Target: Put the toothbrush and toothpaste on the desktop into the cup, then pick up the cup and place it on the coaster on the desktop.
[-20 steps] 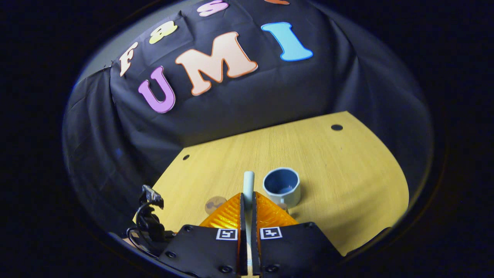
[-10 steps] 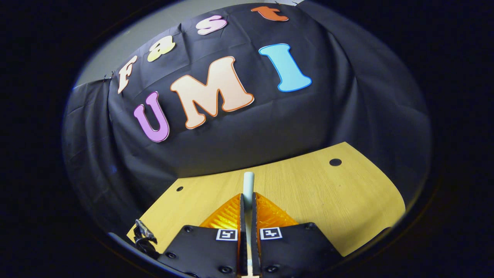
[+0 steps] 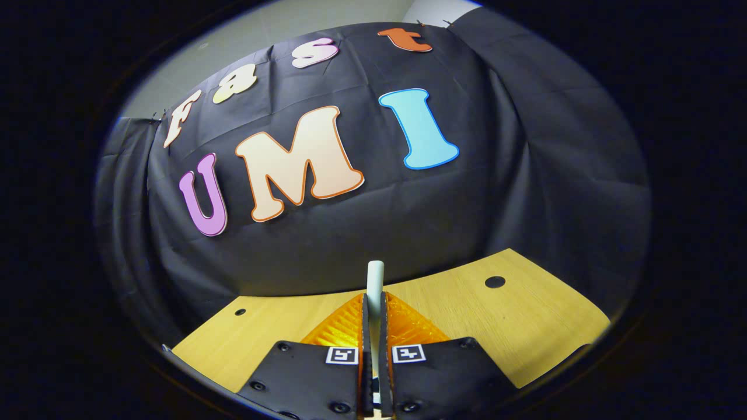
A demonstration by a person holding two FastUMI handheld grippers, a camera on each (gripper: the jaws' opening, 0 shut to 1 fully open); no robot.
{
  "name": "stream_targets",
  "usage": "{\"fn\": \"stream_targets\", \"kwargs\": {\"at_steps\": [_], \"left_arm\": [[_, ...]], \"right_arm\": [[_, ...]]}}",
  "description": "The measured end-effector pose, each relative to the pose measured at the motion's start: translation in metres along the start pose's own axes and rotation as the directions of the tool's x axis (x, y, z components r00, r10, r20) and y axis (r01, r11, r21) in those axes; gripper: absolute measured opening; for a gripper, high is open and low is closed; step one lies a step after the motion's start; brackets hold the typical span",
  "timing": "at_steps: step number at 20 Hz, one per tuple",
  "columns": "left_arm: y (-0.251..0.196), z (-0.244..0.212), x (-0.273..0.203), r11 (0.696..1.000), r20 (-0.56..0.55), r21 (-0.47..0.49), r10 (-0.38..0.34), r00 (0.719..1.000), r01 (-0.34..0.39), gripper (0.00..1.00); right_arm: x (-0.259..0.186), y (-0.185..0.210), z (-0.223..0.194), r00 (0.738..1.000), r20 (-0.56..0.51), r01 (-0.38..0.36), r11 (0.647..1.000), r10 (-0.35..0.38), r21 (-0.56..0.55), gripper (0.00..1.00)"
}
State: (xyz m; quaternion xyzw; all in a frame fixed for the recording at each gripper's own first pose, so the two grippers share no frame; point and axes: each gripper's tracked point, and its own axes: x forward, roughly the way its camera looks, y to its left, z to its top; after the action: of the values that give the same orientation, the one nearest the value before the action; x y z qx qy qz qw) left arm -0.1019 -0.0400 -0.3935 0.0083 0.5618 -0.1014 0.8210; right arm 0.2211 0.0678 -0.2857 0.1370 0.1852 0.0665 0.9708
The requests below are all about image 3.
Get black backdrop cloth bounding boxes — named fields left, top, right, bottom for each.
left=93, top=6, right=651, bottom=351

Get pale green toothbrush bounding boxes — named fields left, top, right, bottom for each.
left=366, top=260, right=386, bottom=409

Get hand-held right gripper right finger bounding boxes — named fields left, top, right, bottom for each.
left=379, top=292, right=517, bottom=418

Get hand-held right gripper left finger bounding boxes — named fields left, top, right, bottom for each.
left=238, top=293, right=372, bottom=418

